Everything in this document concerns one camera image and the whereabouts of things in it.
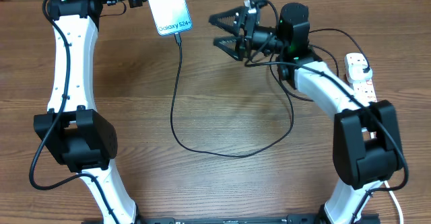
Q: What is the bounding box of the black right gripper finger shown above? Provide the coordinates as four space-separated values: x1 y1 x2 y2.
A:
209 6 248 36
213 36 244 61

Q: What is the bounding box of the blue Galaxy smartphone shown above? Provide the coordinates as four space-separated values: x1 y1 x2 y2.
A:
148 0 193 36

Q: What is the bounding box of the black charger cable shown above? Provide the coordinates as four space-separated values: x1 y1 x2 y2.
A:
170 28 371 159

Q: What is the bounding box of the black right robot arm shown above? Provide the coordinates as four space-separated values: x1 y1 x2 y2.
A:
209 0 407 223

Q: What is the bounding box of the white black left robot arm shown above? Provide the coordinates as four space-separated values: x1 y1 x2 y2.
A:
29 0 147 223

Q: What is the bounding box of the white charger adapter plug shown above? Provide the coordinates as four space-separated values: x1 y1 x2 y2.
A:
346 65 373 83

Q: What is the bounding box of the white power strip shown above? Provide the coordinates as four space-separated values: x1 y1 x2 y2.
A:
344 52 377 102

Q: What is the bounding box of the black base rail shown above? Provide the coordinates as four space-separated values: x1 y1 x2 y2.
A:
135 214 325 224

